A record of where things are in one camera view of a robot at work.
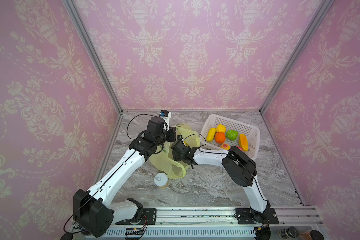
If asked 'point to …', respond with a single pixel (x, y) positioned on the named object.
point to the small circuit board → (134, 231)
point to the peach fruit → (225, 146)
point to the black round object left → (67, 236)
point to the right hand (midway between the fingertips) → (180, 151)
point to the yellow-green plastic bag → (163, 160)
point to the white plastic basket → (253, 134)
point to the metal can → (290, 232)
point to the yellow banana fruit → (211, 134)
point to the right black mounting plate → (245, 217)
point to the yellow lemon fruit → (221, 128)
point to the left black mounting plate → (150, 214)
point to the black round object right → (316, 235)
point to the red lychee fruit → (240, 148)
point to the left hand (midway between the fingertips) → (177, 129)
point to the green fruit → (232, 135)
